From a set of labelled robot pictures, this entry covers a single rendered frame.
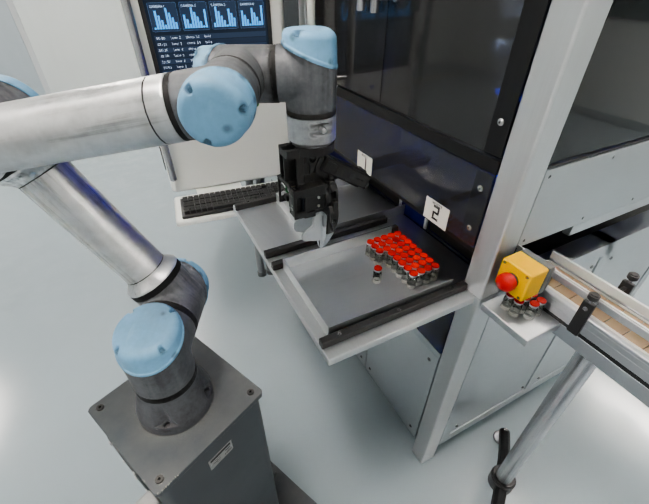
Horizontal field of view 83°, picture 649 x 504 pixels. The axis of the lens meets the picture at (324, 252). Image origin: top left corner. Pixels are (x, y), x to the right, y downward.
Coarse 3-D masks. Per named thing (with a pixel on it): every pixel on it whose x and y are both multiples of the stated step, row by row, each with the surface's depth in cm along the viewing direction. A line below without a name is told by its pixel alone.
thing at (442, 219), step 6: (426, 198) 95; (426, 204) 96; (432, 204) 94; (438, 204) 92; (426, 210) 97; (432, 210) 94; (444, 210) 90; (426, 216) 97; (438, 216) 93; (444, 216) 91; (438, 222) 94; (444, 222) 92; (444, 228) 92
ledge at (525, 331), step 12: (492, 300) 89; (492, 312) 86; (504, 312) 86; (504, 324) 83; (516, 324) 83; (528, 324) 83; (540, 324) 83; (552, 324) 83; (516, 336) 81; (528, 336) 80; (540, 336) 81
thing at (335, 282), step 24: (360, 240) 105; (288, 264) 97; (312, 264) 99; (336, 264) 99; (360, 264) 99; (384, 264) 99; (312, 288) 92; (336, 288) 92; (360, 288) 92; (384, 288) 92; (432, 288) 88; (312, 312) 85; (336, 312) 85; (360, 312) 85
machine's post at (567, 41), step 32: (576, 0) 53; (608, 0) 54; (544, 32) 59; (576, 32) 55; (544, 64) 60; (576, 64) 58; (544, 96) 61; (512, 128) 68; (544, 128) 64; (512, 160) 70; (544, 160) 69; (512, 192) 72; (512, 224) 76; (480, 256) 84; (480, 288) 87; (480, 320) 95; (448, 352) 106; (448, 384) 110; (448, 416) 125; (416, 448) 142
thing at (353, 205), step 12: (336, 180) 132; (348, 192) 131; (360, 192) 131; (372, 192) 131; (288, 204) 124; (348, 204) 124; (360, 204) 124; (372, 204) 124; (384, 204) 124; (288, 216) 119; (348, 216) 118; (360, 216) 118; (372, 216) 114; (336, 228) 110
